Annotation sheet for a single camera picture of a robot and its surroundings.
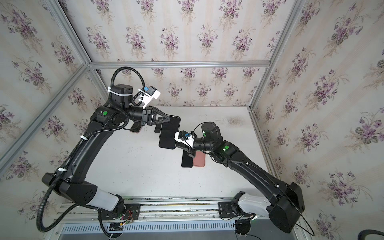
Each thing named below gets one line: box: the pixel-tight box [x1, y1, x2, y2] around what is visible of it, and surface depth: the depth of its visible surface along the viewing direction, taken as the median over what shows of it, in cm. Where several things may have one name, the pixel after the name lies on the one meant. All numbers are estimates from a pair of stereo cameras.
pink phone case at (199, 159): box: [193, 150, 206, 167], surface depth 92 cm
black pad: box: [158, 115, 181, 150], surface depth 59 cm
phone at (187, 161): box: [181, 150, 193, 168], surface depth 92 cm
